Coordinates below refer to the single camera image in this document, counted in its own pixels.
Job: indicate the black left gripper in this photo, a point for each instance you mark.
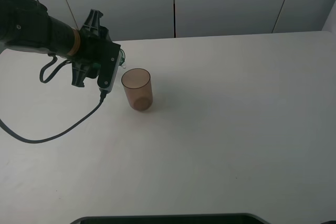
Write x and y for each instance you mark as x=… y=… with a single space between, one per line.
x=91 y=43

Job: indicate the green transparent water bottle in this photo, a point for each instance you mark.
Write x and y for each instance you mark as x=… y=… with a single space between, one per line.
x=122 y=59

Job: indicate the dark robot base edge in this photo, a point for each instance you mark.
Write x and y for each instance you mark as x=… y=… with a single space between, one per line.
x=199 y=218

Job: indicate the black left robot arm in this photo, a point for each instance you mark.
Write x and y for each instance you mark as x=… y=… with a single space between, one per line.
x=27 y=26

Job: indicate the pink translucent plastic cup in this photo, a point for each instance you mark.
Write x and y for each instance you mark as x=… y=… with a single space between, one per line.
x=138 y=88

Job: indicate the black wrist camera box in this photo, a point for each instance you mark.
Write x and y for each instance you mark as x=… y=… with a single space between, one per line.
x=109 y=62

